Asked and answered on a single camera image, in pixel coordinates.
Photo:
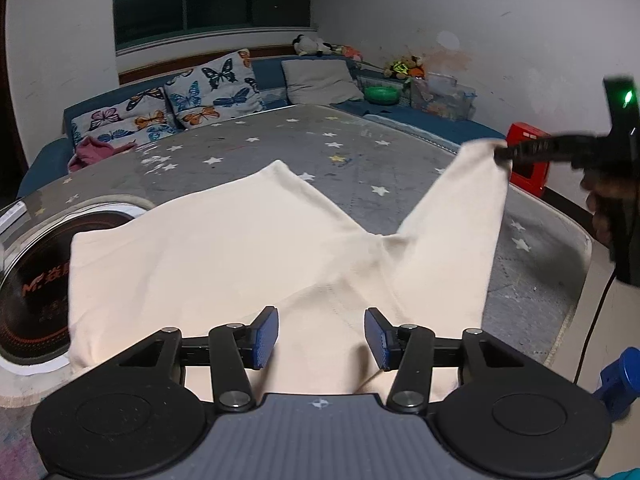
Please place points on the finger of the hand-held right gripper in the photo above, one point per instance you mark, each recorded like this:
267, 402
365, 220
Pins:
540, 149

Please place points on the orange plush toy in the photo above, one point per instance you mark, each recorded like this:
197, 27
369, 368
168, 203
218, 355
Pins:
350, 52
402, 67

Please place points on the butterfly print pillow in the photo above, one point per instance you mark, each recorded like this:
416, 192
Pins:
130, 120
215, 87

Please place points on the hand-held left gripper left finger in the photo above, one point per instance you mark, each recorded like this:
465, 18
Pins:
264, 337

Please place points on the person's right hand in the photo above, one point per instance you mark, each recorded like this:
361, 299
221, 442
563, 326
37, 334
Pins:
601, 215

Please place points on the pink cloth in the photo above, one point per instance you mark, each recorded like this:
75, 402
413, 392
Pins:
95, 152

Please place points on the blue sofa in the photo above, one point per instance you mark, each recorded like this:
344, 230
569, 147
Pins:
90, 105

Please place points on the blue plastic clamp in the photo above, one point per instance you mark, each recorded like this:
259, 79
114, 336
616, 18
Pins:
620, 385

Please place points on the black and white plush toy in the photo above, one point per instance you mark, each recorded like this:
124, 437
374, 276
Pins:
310, 45

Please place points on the red box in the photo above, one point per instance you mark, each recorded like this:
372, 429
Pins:
525, 170

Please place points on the dark window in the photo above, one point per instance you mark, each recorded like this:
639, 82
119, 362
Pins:
225, 0

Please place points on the grey pillow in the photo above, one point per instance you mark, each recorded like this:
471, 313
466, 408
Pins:
320, 80

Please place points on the cream pants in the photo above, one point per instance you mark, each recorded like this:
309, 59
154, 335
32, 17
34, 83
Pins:
240, 260

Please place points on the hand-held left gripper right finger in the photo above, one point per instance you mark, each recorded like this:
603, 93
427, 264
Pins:
378, 341

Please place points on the teal clothing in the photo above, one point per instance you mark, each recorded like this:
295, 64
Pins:
625, 475

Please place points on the round black mattress label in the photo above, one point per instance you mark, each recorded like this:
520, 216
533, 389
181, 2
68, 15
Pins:
35, 280

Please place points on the green bowl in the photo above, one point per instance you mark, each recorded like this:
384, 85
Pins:
381, 94

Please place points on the clear plastic storage box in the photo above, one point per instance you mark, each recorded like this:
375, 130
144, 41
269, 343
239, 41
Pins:
442, 97

